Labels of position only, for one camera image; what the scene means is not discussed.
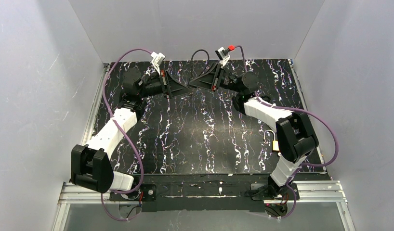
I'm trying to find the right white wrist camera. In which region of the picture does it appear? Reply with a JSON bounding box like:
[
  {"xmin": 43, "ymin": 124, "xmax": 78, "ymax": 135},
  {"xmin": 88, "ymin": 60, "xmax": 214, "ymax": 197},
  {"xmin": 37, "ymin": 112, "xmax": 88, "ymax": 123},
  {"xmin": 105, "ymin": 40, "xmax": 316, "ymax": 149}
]
[{"xmin": 215, "ymin": 45, "xmax": 235, "ymax": 67}]

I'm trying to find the black key fob with lanyard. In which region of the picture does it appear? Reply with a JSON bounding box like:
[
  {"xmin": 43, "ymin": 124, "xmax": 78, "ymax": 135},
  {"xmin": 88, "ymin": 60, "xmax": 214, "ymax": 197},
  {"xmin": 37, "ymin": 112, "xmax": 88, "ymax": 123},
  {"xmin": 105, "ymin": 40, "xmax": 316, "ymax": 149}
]
[{"xmin": 190, "ymin": 49, "xmax": 211, "ymax": 80}]

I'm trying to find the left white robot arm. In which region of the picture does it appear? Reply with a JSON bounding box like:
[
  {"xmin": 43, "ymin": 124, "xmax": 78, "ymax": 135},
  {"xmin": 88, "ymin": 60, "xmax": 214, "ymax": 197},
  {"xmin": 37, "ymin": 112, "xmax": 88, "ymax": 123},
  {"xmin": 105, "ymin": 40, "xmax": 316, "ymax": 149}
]
[{"xmin": 71, "ymin": 68, "xmax": 192, "ymax": 193}]

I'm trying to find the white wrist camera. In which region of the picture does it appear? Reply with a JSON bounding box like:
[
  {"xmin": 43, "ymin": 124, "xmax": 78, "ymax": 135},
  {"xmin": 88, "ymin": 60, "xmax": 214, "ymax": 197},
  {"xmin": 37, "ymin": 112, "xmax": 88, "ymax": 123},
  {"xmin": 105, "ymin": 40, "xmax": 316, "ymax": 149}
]
[
  {"xmin": 150, "ymin": 51, "xmax": 166, "ymax": 75},
  {"xmin": 215, "ymin": 45, "xmax": 235, "ymax": 67}
]

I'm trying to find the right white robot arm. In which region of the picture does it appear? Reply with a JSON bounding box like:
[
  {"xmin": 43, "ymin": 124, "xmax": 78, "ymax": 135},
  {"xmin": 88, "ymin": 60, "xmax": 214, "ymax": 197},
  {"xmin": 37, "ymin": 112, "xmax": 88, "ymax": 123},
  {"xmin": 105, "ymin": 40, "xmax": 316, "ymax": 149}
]
[{"xmin": 189, "ymin": 64, "xmax": 319, "ymax": 189}]

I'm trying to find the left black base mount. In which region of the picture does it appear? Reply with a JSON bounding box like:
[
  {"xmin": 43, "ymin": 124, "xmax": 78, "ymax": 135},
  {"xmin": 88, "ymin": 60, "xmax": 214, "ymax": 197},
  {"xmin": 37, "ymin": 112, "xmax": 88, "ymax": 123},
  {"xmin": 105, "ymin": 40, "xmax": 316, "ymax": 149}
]
[{"xmin": 109, "ymin": 184, "xmax": 157, "ymax": 202}]

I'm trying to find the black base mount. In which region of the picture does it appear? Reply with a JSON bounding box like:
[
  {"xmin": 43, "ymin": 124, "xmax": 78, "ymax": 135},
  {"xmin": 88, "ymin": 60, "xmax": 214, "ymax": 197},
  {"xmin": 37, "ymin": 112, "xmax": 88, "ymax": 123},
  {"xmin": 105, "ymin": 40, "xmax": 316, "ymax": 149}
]
[
  {"xmin": 109, "ymin": 184, "xmax": 157, "ymax": 202},
  {"xmin": 245, "ymin": 181, "xmax": 300, "ymax": 202}
]

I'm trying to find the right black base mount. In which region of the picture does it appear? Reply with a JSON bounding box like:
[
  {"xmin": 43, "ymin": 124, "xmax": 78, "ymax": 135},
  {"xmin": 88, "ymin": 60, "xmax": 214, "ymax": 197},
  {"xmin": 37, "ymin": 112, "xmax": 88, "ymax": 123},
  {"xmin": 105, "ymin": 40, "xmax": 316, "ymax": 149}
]
[{"xmin": 245, "ymin": 181, "xmax": 300, "ymax": 202}]

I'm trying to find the brass padlock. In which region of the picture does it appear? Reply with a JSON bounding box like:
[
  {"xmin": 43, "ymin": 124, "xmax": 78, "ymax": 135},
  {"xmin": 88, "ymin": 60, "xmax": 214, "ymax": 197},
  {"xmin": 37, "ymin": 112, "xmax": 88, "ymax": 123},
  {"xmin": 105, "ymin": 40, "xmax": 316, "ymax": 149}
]
[{"xmin": 263, "ymin": 129, "xmax": 280, "ymax": 152}]

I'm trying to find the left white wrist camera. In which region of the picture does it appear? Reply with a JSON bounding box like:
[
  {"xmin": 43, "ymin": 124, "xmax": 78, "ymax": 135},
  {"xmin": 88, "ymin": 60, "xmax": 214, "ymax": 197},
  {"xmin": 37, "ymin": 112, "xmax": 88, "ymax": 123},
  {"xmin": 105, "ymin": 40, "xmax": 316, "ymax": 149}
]
[{"xmin": 150, "ymin": 51, "xmax": 166, "ymax": 75}]

